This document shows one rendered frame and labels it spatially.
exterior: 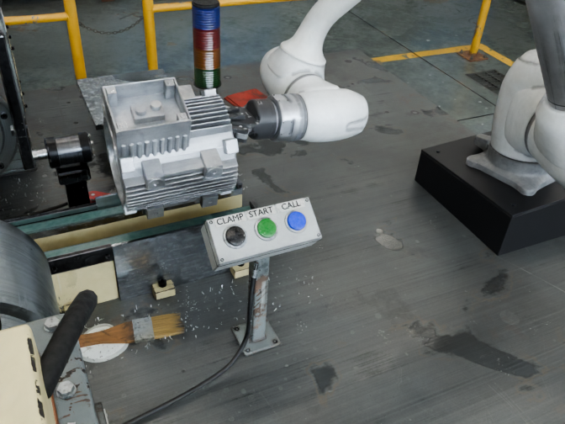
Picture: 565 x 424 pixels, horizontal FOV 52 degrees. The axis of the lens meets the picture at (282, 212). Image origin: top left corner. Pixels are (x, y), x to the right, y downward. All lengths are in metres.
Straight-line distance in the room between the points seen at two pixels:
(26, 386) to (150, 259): 0.74
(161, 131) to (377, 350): 0.53
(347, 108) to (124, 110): 0.42
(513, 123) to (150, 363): 0.86
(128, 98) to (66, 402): 0.59
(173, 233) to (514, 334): 0.66
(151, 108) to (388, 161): 0.78
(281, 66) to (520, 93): 0.49
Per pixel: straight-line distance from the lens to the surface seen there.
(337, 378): 1.03
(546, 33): 1.06
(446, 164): 1.43
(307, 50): 1.23
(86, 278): 1.11
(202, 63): 1.34
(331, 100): 1.13
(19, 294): 0.73
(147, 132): 0.95
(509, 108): 1.34
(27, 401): 0.38
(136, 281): 1.13
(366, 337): 1.10
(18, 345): 0.41
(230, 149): 1.01
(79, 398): 0.57
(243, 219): 0.87
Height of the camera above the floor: 1.61
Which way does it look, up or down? 37 degrees down
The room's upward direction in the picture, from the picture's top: 4 degrees clockwise
